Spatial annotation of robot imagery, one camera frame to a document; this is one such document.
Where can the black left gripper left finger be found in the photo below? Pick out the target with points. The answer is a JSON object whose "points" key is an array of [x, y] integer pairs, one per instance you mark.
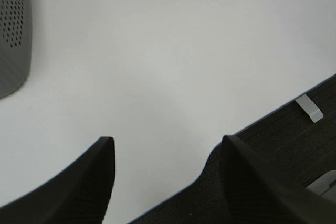
{"points": [[79, 194]]}

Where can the grey perforated laundry basket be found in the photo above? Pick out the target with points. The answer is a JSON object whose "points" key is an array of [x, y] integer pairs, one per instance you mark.
{"points": [[16, 40]]}

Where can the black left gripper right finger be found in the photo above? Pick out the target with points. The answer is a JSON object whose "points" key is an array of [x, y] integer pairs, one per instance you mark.
{"points": [[258, 193]]}

